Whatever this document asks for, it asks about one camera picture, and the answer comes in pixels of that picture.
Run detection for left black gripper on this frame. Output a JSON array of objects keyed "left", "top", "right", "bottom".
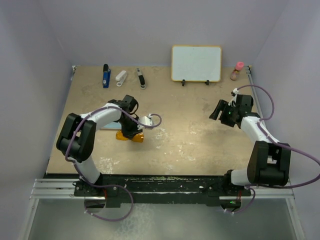
[{"left": 117, "top": 116, "right": 143, "bottom": 140}]

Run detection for orange sunglasses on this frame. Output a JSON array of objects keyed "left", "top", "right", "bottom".
[{"left": 115, "top": 130, "right": 145, "bottom": 143}]

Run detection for pink glasses case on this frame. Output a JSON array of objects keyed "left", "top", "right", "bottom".
[{"left": 101, "top": 122, "right": 122, "bottom": 131}]

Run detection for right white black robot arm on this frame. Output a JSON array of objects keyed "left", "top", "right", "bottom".
[{"left": 209, "top": 94, "right": 291, "bottom": 196}]

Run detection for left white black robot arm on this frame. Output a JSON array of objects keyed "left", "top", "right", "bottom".
[{"left": 56, "top": 95, "right": 143, "bottom": 196}]

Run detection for pink capped small bottle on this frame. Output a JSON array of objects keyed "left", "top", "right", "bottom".
[{"left": 230, "top": 61, "right": 245, "bottom": 81}]

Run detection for white stapler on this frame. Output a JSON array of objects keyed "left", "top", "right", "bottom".
[{"left": 115, "top": 70, "right": 128, "bottom": 87}]

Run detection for small whiteboard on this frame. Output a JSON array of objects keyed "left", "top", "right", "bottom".
[{"left": 171, "top": 44, "right": 222, "bottom": 84}]

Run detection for blue black stapler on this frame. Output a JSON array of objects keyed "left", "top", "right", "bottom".
[{"left": 102, "top": 63, "right": 111, "bottom": 88}]

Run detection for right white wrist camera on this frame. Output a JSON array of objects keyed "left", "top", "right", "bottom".
[{"left": 228, "top": 88, "right": 239, "bottom": 107}]

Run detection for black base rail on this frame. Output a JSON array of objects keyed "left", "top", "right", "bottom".
[{"left": 73, "top": 173, "right": 251, "bottom": 208}]

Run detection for aluminium frame rail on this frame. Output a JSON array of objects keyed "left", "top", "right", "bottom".
[{"left": 29, "top": 64, "right": 306, "bottom": 240}]

